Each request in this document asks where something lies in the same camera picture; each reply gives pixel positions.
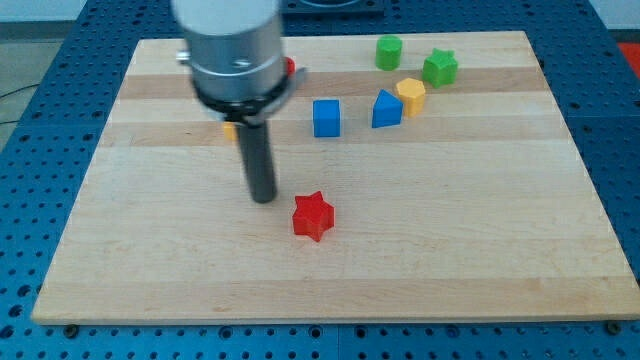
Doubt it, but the blue cube block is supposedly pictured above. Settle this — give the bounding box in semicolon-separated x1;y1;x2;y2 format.
313;99;341;137

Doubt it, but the yellow block behind rod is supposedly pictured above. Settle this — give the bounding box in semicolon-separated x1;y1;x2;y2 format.
222;122;238;142

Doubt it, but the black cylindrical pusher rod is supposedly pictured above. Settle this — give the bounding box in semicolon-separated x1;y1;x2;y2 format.
236;123;277;204

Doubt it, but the yellow hexagon block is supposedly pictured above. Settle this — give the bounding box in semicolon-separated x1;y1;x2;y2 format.
395;78;426;117

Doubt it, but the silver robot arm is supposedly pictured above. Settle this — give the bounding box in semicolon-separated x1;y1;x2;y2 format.
171;0;307;203

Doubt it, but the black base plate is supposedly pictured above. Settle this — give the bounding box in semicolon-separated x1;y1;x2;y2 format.
280;0;387;16

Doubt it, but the wooden board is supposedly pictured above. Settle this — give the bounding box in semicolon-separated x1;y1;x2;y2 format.
32;31;639;325

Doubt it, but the red block behind arm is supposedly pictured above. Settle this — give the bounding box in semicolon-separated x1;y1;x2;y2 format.
285;57;296;76

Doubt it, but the green cylinder block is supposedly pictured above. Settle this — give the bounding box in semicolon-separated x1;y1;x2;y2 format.
375;35;403;71

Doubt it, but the red star block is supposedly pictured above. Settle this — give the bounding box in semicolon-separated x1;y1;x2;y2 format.
292;191;335;242

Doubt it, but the green star block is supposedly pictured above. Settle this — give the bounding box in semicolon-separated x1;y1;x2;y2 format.
422;48;458;88

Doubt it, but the blue triangle block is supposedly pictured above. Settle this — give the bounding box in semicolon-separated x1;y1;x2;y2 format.
371;89;404;128

